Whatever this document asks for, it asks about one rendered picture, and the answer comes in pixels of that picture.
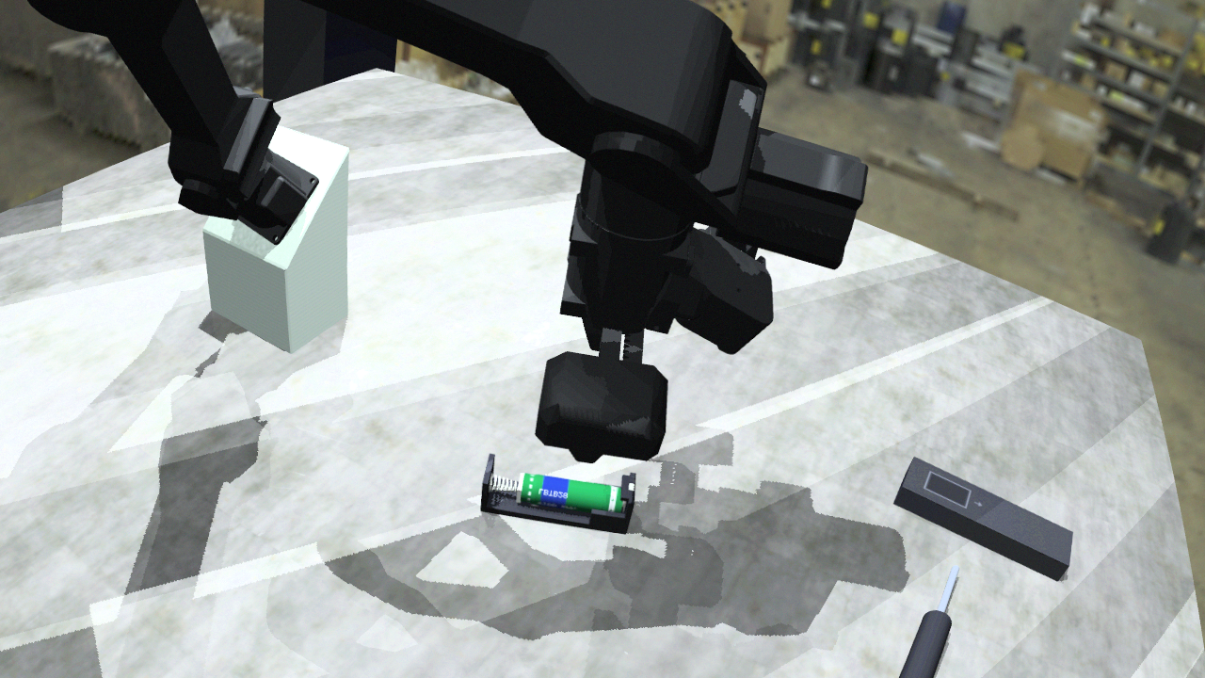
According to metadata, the green cylindrical battery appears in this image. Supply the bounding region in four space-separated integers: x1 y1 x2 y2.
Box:
521 473 625 513

